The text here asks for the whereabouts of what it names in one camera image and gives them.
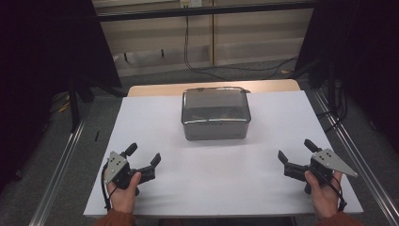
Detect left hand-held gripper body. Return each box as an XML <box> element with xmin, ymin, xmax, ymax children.
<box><xmin>104</xmin><ymin>151</ymin><xmax>157</xmax><ymax>197</ymax></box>

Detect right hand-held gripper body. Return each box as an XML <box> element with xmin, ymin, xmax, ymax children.
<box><xmin>283</xmin><ymin>148</ymin><xmax>359</xmax><ymax>195</ymax></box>

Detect grey metal box with lid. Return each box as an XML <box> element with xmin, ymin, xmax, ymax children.
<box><xmin>181</xmin><ymin>86</ymin><xmax>252</xmax><ymax>141</ymax></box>

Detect person's left hand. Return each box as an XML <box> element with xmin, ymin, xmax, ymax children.
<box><xmin>105</xmin><ymin>171</ymin><xmax>142</xmax><ymax>216</ymax></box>

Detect person's right hand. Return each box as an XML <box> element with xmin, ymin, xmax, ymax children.
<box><xmin>304</xmin><ymin>170</ymin><xmax>343</xmax><ymax>220</ymax></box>

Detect white table sheet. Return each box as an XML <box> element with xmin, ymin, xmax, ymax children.
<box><xmin>83</xmin><ymin>90</ymin><xmax>365</xmax><ymax>218</ymax></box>

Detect black metal stand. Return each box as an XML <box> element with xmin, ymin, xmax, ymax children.
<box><xmin>67</xmin><ymin>74</ymin><xmax>95</xmax><ymax>134</ymax></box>

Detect black curtain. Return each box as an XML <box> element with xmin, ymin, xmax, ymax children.
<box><xmin>0</xmin><ymin>0</ymin><xmax>124</xmax><ymax>192</ymax></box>
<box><xmin>294</xmin><ymin>0</ymin><xmax>399</xmax><ymax>154</ymax></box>

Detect beige wooden cabinet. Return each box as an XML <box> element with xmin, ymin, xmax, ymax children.
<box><xmin>92</xmin><ymin>0</ymin><xmax>315</xmax><ymax>77</ymax></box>

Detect black horizontal bar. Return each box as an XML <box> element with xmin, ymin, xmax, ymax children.
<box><xmin>96</xmin><ymin>1</ymin><xmax>318</xmax><ymax>23</ymax></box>

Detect left hand-held gripper black cable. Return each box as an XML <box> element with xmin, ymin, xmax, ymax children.
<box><xmin>100</xmin><ymin>162</ymin><xmax>119</xmax><ymax>212</ymax></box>

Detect hand-held gripper black cable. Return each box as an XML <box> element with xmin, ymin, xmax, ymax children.
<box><xmin>325</xmin><ymin>174</ymin><xmax>348</xmax><ymax>212</ymax></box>
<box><xmin>100</xmin><ymin>162</ymin><xmax>119</xmax><ymax>212</ymax></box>

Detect metal floor rail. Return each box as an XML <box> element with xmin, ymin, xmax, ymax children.
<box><xmin>28</xmin><ymin>116</ymin><xmax>89</xmax><ymax>226</ymax></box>
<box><xmin>311</xmin><ymin>89</ymin><xmax>399</xmax><ymax>226</ymax></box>

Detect right hand-held gripper black cable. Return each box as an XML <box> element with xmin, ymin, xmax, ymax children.
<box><xmin>325</xmin><ymin>174</ymin><xmax>348</xmax><ymax>212</ymax></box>

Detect black cables by rail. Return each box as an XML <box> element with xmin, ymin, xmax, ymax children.
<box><xmin>315</xmin><ymin>80</ymin><xmax>350</xmax><ymax>134</ymax></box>

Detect long black floor cable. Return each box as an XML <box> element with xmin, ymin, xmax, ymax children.
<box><xmin>183</xmin><ymin>14</ymin><xmax>299</xmax><ymax>81</ymax></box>

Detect white wall socket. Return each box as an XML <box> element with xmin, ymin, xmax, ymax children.
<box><xmin>180</xmin><ymin>0</ymin><xmax>203</xmax><ymax>9</ymax></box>

